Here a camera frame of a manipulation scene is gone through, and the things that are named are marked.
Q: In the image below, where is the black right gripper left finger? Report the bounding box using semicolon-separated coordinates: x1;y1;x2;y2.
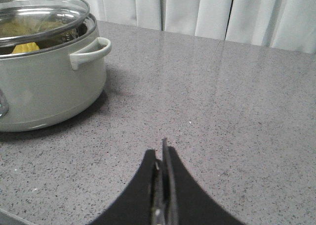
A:
90;149;156;225

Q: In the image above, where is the pale green electric cooking pot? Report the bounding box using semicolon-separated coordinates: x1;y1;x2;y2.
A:
0;15;112;132

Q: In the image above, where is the white pleated curtain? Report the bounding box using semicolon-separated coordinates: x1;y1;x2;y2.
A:
86;0;316;53

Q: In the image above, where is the glass pot lid steel rim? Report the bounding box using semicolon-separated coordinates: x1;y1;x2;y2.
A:
0;0;90;47

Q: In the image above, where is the yellow toy corn cob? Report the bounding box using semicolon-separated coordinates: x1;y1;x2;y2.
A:
12;42;40;54

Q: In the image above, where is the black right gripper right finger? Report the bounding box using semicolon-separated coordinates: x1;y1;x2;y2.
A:
162;138;243;225

